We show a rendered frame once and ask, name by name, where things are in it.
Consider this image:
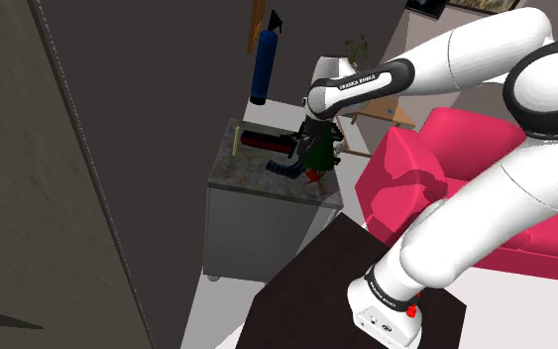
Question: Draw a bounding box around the blue fire extinguisher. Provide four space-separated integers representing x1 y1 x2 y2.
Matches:
250 9 284 107

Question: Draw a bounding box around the blue and black ribbed handle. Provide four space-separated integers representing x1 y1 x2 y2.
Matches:
265 160 306 179

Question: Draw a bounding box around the brown framed wall picture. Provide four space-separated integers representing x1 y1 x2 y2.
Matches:
446 0 522 17

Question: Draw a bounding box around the dark robot stand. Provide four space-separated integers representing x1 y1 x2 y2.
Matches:
234 212 468 349

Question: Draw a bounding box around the grey cabinet with marbled top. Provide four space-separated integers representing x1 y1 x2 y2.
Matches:
202 118 345 284

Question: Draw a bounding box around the wooden side table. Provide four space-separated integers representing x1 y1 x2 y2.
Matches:
334 95 417 160

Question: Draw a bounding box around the dark wall picture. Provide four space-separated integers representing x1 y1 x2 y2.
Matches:
404 0 450 21

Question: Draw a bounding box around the green houseplant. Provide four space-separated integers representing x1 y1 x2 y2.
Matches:
344 34 371 69

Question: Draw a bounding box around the red sofa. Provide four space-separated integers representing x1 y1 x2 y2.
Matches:
355 106 558 287

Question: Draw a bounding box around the red and black cylinder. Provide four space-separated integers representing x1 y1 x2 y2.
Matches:
239 128 299 156

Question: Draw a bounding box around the wooden plank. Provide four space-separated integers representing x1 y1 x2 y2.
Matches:
246 0 268 55

